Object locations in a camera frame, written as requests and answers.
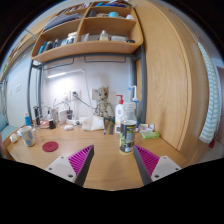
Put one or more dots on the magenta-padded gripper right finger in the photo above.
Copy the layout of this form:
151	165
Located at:
166	165

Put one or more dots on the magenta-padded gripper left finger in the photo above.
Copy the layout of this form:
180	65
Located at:
58	165

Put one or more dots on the clear bottle with dark label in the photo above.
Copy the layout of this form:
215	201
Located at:
128	133

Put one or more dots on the flat round red coaster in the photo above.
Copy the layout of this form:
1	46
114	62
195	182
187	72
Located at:
50	146

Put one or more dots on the green packet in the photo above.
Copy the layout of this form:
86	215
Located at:
150	135

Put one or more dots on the small white earbud case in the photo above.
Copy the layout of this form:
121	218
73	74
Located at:
68	127

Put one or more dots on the small black jar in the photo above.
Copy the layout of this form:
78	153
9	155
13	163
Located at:
52	124

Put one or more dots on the white mug with blue print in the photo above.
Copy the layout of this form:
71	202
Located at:
27	136

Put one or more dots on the white power strip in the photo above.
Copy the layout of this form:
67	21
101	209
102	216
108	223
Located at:
73	122

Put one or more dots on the white charger block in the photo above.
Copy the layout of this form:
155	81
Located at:
63	116

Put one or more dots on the wrapped pale bun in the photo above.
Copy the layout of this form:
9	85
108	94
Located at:
13	138

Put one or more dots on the blue tube with white cap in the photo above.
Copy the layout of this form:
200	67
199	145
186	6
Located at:
27	120

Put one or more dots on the black electric shaver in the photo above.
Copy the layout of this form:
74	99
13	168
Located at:
36	115

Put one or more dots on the bed with teal sheet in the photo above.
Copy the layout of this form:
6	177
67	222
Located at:
6	130

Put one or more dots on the white pump bottle red top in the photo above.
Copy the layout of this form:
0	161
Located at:
118	111

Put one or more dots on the wooden tree creature figurine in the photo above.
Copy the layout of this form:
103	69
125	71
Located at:
104	103

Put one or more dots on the white desk lamp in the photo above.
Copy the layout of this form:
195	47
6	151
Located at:
87	93

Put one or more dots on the clear blue spray bottle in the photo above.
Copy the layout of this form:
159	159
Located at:
135	95

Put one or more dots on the white green striped towel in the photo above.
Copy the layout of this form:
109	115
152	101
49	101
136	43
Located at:
210	100

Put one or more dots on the wooden shelf unit with items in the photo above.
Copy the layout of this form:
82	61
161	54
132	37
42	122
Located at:
100	46

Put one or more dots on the grey metal desk frame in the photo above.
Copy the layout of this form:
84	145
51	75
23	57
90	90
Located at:
143	83

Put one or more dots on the wooden loft bed frame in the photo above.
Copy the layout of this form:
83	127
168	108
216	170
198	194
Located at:
20	43

